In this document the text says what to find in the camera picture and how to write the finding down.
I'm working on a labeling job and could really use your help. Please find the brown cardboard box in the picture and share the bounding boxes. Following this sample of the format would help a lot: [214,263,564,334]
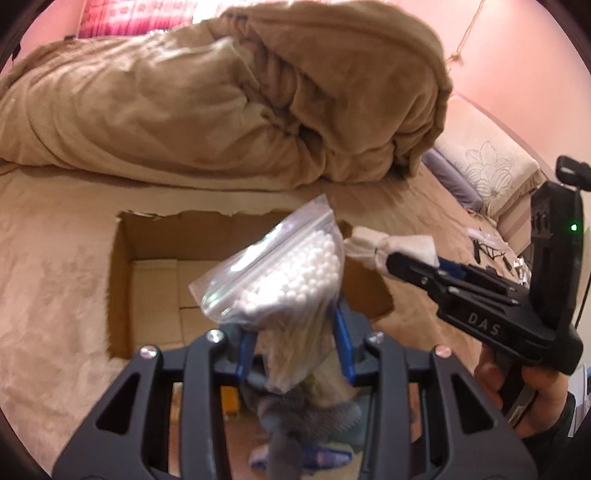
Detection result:
[106,209,395,361]

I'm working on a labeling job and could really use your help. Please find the purple pillow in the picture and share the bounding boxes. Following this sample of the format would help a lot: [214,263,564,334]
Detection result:
[421,148,484,212]

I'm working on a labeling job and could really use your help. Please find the white socks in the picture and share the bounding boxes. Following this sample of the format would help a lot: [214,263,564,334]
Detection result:
[344,226,440,275]

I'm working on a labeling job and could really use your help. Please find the embroidered beige pillow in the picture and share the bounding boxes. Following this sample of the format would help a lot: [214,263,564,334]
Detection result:
[435,95,545,220]

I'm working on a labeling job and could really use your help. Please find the tan fleece blanket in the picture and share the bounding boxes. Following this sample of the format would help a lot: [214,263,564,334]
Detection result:
[1,1,453,191]

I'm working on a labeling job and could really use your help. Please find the right hand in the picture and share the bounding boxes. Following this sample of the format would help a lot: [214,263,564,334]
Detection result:
[474,345,568,438]

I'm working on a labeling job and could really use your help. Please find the bag of white beads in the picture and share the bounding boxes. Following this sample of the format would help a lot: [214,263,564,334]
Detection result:
[188,195,345,393]

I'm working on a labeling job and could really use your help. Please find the dark grey dotted socks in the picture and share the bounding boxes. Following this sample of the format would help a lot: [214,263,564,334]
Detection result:
[240,383,361,479]

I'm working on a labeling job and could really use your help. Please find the blue tissue pack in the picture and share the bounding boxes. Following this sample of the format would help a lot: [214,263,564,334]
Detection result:
[249,444,353,474]

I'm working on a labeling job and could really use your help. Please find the pink window curtain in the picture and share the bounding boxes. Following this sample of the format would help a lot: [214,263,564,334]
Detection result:
[77,0,195,38]

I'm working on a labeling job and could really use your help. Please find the black cables on bed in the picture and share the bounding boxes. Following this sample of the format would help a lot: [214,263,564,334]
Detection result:
[466,225,528,278]

